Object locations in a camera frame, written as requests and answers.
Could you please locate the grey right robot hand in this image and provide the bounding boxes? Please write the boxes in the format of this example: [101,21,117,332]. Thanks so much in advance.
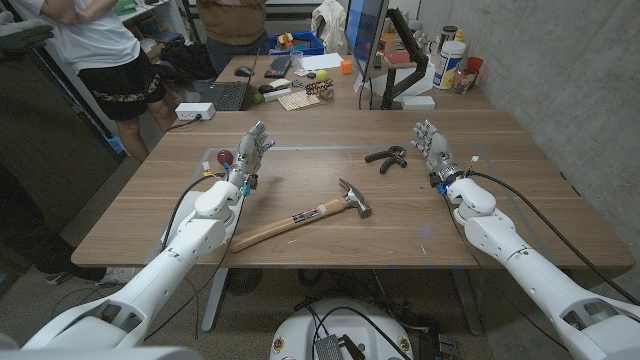
[410,119,465,189]

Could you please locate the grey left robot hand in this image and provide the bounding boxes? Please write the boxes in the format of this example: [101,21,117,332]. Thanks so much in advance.
[227,120,276,190]

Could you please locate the black hand grip strengthener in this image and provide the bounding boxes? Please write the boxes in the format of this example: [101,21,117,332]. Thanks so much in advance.
[364,145,409,175]

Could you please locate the white paper towel sheet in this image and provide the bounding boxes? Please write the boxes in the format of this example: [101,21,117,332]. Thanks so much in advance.
[160,190,202,251]

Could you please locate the white rectangular box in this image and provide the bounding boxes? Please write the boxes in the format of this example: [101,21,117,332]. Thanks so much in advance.
[401,94,437,111]

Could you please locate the black laptop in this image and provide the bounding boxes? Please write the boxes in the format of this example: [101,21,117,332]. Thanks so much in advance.
[192,47,261,112]

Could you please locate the white bar block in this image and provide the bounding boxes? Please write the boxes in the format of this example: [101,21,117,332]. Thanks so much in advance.
[263,87,293,103]

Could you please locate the white power strip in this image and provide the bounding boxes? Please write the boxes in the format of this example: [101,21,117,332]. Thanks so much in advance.
[174,102,217,122]

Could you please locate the wooden slat mat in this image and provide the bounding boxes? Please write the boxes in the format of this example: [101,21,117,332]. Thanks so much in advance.
[277,90,321,112]

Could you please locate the small glass jar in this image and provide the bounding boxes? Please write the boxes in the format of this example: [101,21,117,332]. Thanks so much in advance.
[453,68,476,95]

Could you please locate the white wipes canister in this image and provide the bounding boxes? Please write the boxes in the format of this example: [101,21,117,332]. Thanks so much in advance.
[432,40,467,91]

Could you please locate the black keyboard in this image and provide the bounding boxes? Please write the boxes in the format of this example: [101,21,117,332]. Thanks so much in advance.
[263,53,293,79]

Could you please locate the wooden spool toy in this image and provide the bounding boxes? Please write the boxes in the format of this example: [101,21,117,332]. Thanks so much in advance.
[304,79,335,100]

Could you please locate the black backpack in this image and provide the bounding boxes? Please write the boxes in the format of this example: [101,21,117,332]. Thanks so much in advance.
[159,42,219,84]

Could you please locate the blue plastic bin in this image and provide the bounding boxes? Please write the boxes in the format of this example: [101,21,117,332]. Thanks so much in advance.
[268,30,326,56]

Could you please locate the black round floor fan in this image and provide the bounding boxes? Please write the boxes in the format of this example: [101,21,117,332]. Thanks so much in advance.
[224,268,264,296]

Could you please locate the person in brown sweater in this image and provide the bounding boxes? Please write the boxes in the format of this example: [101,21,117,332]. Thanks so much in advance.
[195,0,271,76]

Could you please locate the computer monitor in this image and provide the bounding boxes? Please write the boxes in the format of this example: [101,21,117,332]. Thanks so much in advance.
[344,0,390,84]

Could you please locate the grey table leg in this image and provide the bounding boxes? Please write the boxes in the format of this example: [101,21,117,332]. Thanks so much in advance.
[200,268,230,333]
[449,269,484,336]

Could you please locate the white cloth bag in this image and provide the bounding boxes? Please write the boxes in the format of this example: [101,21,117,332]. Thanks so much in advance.
[310,0,349,54]

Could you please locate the white sneaker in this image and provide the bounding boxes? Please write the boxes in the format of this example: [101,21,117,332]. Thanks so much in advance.
[95,269,136,288]

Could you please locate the white robot torso base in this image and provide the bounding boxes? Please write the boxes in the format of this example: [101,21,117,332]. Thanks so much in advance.
[269,298,415,360]

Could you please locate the person in white shirt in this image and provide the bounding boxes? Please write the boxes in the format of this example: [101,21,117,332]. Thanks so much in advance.
[7,0,176,164]

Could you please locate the dark brown partition panel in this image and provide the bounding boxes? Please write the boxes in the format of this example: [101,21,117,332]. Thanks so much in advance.
[0,47,126,236]

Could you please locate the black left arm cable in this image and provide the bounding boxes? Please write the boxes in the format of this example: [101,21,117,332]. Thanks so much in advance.
[160,172,227,251]

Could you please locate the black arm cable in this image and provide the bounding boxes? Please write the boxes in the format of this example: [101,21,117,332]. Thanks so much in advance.
[467,169,640,306]
[160,172,227,251]

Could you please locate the wooden handle claw hammer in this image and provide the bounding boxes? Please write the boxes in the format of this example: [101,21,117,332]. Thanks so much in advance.
[229,178,373,254]

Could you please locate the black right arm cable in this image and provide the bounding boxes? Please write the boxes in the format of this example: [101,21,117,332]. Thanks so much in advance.
[467,169,640,306]

